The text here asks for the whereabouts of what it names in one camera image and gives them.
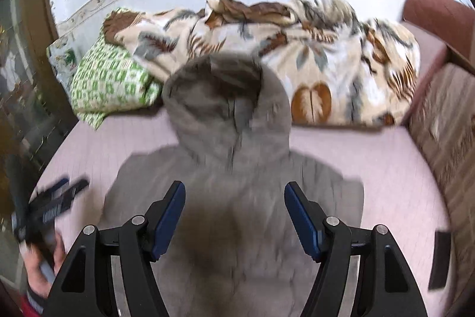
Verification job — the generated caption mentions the wooden door with stained glass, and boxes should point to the wooden door with stained glass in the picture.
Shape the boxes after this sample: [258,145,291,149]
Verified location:
[0,0,75,169]

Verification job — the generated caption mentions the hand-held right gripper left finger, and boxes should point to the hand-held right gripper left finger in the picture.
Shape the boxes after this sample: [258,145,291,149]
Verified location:
[42,181,186,317]

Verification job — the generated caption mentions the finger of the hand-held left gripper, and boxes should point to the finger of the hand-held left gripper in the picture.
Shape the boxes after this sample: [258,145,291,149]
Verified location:
[39,178,71,199]
[56,179,90,208]

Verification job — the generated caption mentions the grey quilted hooded jacket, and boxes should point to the grey quilted hooded jacket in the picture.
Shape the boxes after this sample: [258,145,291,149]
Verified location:
[104,53,366,317]

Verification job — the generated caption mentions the green checkered pillow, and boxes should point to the green checkered pillow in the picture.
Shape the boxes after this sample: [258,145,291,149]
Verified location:
[70,7,162,130]

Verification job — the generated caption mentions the black smartphone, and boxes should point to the black smartphone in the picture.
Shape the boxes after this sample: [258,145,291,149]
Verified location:
[428,231,451,291]

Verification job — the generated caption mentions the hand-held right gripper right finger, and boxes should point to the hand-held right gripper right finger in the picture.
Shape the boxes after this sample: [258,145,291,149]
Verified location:
[285,181,427,317]

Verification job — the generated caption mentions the person's left hand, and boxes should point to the person's left hand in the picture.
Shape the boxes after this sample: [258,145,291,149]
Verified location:
[22,232,67,299]

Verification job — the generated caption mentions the floral plastic bag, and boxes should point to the floral plastic bag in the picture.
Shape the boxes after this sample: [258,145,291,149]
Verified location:
[46,33,84,91]

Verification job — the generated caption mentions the leaf print fleece blanket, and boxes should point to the leaf print fleece blanket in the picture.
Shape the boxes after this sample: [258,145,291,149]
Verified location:
[102,0,422,127]

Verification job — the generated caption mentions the striped floral sofa cushion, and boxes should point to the striped floral sofa cushion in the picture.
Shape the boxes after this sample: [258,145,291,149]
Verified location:
[408,62,475,228]

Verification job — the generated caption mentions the pink sofa bed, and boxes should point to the pink sofa bed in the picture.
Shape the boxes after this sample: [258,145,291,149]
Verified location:
[35,0,475,317]

